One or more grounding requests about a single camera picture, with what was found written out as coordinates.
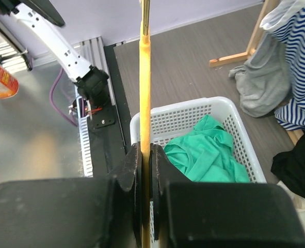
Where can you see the white empty basket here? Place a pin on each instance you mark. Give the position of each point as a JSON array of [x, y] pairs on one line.
[[171, 121]]

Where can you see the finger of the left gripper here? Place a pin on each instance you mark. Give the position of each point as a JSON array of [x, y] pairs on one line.
[[46, 9]]

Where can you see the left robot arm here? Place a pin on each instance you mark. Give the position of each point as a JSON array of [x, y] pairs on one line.
[[41, 18]]

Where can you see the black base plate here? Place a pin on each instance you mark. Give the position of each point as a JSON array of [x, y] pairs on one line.
[[109, 145]]

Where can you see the blue striped tank top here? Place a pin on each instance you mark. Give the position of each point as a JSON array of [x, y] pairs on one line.
[[296, 77]]

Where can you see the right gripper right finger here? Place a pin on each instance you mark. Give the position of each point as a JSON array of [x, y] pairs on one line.
[[200, 214]]

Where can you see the white slotted cable duct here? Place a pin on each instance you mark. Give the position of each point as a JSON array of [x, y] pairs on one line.
[[84, 137]]

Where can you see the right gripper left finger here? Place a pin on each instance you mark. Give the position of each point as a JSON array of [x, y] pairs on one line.
[[102, 211]]

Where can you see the wooden clothes rack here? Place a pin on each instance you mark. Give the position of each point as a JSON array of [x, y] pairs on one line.
[[268, 6]]

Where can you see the green tank top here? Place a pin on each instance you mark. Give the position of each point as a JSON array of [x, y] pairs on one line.
[[205, 154]]

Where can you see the grey tank top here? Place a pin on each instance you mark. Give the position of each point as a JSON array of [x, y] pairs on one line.
[[263, 81]]

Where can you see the yellow hanger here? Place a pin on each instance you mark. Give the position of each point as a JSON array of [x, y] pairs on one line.
[[145, 111]]

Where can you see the black tank top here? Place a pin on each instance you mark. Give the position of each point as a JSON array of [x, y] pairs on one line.
[[289, 167]]

